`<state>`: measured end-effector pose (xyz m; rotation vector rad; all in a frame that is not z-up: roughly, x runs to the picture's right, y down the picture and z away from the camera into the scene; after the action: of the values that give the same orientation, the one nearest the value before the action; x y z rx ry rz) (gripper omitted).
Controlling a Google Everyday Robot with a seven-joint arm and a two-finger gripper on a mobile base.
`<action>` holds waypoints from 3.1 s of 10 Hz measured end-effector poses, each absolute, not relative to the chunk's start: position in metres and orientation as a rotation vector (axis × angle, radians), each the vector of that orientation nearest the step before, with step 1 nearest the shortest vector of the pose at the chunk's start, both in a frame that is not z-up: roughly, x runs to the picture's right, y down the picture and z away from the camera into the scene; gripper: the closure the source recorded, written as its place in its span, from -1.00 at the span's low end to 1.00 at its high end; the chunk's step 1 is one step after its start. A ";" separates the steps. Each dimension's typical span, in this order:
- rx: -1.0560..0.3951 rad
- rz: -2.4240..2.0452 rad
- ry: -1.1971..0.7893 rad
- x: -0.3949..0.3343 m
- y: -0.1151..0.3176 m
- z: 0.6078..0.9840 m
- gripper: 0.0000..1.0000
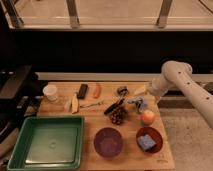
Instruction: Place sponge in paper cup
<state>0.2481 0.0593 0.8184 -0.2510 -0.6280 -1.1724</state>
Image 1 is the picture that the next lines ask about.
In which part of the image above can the dark grape bunch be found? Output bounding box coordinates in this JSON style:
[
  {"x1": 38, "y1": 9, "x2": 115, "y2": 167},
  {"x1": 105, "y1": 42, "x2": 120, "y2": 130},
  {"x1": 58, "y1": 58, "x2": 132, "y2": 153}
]
[{"x1": 110, "y1": 107, "x2": 127, "y2": 125}]

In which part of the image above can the black rectangular block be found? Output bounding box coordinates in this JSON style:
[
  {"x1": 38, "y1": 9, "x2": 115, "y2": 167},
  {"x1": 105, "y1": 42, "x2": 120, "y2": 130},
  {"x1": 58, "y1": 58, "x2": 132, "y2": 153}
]
[{"x1": 77, "y1": 84, "x2": 88, "y2": 99}]

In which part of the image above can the blue sponge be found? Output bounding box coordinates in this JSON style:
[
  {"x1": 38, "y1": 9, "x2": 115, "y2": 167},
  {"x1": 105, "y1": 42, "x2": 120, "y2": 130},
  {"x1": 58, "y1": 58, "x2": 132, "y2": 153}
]
[{"x1": 137, "y1": 135, "x2": 156, "y2": 151}]

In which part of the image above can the yellow banana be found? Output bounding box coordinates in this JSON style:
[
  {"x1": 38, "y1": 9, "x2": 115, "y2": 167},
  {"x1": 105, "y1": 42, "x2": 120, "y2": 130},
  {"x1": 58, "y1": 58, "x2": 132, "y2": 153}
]
[{"x1": 71, "y1": 93, "x2": 79, "y2": 114}]

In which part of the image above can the orange carrot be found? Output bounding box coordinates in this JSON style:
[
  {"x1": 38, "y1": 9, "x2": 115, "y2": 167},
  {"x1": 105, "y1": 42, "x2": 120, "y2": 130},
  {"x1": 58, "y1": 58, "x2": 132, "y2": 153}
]
[{"x1": 93, "y1": 83, "x2": 101, "y2": 98}]

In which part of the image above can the purple bowl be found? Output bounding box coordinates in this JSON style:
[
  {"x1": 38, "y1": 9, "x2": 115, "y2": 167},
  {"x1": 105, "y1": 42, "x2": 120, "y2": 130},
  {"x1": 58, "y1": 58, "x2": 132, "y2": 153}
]
[{"x1": 93, "y1": 127, "x2": 123, "y2": 158}]

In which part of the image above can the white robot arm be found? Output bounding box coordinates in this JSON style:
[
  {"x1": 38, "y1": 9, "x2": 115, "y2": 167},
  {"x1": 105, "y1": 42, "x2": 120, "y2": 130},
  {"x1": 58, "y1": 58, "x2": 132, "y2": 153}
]
[{"x1": 147, "y1": 61, "x2": 213, "y2": 129}]

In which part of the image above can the green plastic tray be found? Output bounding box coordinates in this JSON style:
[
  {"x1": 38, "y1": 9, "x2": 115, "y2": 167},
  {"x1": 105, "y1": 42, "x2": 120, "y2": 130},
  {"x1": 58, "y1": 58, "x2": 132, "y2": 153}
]
[{"x1": 7, "y1": 116, "x2": 84, "y2": 171}]

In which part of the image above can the blue grey cloth toy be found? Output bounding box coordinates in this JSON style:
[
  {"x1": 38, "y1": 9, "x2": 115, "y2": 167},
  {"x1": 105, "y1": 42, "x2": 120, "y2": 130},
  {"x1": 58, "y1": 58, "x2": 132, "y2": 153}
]
[{"x1": 128, "y1": 96, "x2": 147, "y2": 112}]

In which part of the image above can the white paper cup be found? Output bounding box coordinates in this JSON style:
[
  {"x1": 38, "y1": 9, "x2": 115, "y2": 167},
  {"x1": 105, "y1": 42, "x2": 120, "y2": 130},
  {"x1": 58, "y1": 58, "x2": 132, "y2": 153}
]
[{"x1": 43, "y1": 84, "x2": 58, "y2": 101}]

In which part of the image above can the wooden cutting board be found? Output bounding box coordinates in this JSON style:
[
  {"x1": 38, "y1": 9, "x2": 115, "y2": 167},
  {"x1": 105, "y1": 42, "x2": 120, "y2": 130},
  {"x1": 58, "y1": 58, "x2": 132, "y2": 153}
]
[{"x1": 36, "y1": 81, "x2": 176, "y2": 171}]

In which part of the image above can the red bowl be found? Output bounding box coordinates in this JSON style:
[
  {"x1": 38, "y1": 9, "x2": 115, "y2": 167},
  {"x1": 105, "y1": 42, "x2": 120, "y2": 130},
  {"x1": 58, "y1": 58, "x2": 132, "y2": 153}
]
[{"x1": 136, "y1": 127, "x2": 163, "y2": 153}]

